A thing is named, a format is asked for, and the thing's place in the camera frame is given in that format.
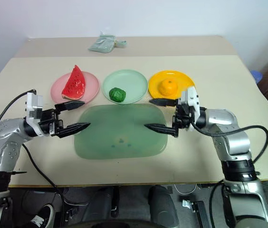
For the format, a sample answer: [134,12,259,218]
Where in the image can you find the red watermelon slice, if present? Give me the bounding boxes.
[61,64,86,101]

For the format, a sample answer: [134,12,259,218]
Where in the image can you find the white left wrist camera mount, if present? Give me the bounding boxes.
[23,92,44,126]

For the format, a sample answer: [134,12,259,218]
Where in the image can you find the blue round container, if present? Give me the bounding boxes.
[250,69,264,84]

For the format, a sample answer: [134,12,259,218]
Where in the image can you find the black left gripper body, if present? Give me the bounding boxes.
[38,108,65,137]

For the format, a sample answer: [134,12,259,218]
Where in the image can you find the white thin cable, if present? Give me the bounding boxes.
[173,182,198,195]

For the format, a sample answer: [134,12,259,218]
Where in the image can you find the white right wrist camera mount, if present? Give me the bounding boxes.
[181,86,201,132]

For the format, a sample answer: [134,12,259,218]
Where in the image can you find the black and white sneaker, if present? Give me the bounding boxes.
[28,203,55,228]

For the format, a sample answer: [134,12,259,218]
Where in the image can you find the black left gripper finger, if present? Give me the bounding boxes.
[54,100,86,112]
[53,122,91,139]

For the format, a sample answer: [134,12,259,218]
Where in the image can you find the dark rounded robot leg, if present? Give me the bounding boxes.
[80,186,120,224]
[148,185,179,228]

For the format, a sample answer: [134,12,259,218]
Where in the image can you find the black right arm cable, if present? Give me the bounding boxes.
[190,118,268,228]

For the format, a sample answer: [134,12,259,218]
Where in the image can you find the black metal bracket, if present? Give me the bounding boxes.
[182,199,211,228]

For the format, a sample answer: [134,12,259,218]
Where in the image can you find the grey-green cloth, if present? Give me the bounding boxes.
[87,30,127,53]

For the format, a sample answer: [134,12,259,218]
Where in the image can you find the translucent green tray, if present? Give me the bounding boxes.
[74,103,169,160]

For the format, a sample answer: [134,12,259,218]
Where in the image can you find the yellow plate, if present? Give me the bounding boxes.
[148,70,195,100]

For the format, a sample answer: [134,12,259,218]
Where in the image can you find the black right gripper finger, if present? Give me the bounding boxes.
[144,123,179,138]
[149,98,179,107]

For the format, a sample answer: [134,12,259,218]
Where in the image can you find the pink plate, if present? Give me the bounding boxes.
[50,71,100,104]

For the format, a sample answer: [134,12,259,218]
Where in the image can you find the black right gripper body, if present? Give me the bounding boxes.
[172,97,196,131]

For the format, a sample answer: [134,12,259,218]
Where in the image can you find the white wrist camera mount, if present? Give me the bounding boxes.
[181,86,201,132]
[23,92,44,126]

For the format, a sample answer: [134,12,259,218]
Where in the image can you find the green round vegetable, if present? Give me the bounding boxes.
[109,87,126,103]

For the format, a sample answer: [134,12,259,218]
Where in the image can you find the orange tangerine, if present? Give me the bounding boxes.
[158,79,179,97]

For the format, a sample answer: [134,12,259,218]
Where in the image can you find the light green plate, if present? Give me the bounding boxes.
[102,69,148,104]

